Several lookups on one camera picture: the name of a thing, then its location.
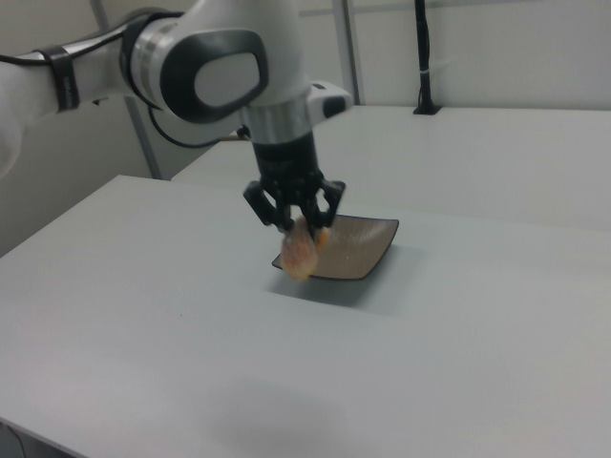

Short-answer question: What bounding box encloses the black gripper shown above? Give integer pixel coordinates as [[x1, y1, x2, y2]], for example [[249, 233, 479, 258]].
[[242, 132, 347, 236]]

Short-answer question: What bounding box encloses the sugared orange bread roll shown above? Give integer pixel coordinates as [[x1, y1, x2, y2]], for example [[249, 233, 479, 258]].
[[280, 215, 331, 282]]

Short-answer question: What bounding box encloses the square brown ceramic plate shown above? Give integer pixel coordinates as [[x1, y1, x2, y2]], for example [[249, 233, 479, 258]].
[[271, 213, 400, 282]]

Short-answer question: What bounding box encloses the grey partition frame post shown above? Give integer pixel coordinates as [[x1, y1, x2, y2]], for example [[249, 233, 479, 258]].
[[332, 0, 367, 107]]

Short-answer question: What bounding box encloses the black clamp mount pole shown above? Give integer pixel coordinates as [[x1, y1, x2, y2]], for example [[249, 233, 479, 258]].
[[411, 0, 443, 116]]

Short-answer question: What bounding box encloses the black cable strap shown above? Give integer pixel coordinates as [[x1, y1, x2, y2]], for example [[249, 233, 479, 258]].
[[37, 44, 80, 114]]

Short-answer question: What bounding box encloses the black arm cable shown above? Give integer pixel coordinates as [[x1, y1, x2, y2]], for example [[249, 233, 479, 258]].
[[0, 10, 252, 148]]

